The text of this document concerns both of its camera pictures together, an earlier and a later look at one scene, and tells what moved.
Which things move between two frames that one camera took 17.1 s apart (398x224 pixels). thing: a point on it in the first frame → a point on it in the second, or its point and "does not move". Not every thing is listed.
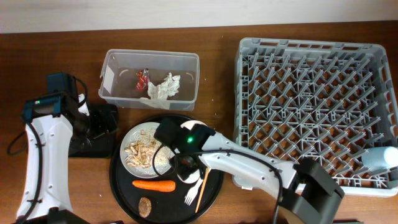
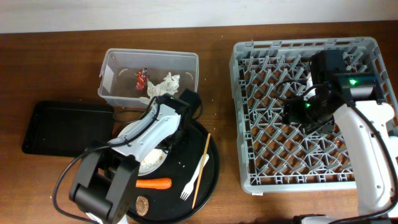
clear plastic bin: x=151 y=79 does not move
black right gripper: x=182 y=173 → x=291 y=113
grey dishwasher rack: x=326 y=101 does not move
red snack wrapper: x=142 y=84 does not move
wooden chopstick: x=201 y=196 → x=203 y=160
